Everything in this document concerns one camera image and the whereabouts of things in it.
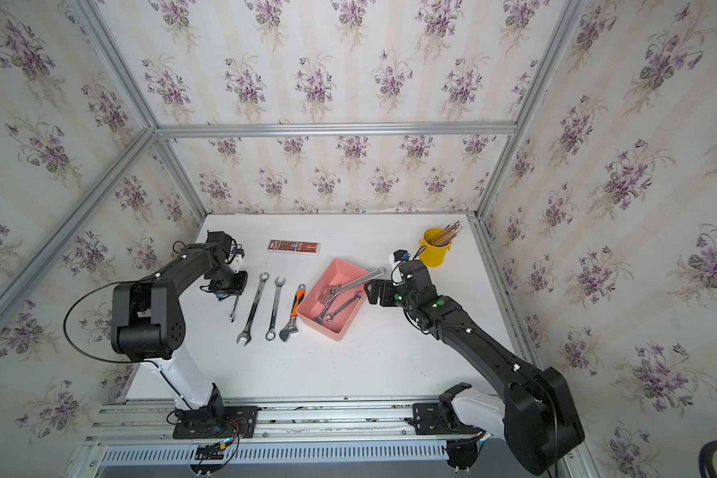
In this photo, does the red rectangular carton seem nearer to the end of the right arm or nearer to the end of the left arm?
the end of the left arm

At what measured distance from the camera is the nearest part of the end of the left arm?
2.69 feet

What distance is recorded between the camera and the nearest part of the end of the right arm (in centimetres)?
73
